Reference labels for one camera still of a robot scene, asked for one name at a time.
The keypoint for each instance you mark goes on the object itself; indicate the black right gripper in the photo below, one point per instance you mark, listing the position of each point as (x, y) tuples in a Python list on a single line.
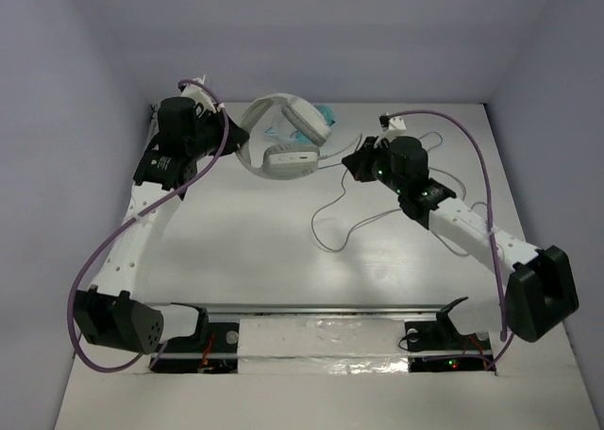
[(358, 163)]

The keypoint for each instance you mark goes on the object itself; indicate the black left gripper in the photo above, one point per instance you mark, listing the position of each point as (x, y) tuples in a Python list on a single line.
[(226, 135)]

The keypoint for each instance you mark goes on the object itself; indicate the white grey over-ear headphones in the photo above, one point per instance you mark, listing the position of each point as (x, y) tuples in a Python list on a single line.
[(283, 160)]

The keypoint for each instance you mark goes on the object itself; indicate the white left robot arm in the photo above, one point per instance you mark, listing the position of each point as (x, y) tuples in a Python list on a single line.
[(109, 312)]

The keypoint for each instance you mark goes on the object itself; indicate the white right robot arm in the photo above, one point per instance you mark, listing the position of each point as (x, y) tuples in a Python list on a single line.
[(535, 287)]

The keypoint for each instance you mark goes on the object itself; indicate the teal cat-ear headphones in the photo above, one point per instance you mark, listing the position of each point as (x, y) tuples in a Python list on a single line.
[(288, 126)]

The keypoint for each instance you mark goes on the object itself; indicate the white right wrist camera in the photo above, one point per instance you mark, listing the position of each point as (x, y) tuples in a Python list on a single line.
[(392, 125)]

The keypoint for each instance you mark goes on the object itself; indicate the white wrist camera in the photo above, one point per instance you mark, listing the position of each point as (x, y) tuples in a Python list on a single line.
[(194, 92), (392, 125)]

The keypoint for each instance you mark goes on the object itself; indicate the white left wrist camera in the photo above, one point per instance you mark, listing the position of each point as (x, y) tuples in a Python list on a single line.
[(194, 92)]

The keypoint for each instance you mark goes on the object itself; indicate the blue wired earbuds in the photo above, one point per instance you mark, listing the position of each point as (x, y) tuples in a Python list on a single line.
[(431, 141)]

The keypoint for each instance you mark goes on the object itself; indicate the aluminium side rail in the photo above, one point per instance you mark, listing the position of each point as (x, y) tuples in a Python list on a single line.
[(152, 123)]

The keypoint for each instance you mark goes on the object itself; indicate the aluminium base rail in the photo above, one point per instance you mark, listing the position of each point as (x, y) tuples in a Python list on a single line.
[(238, 311)]

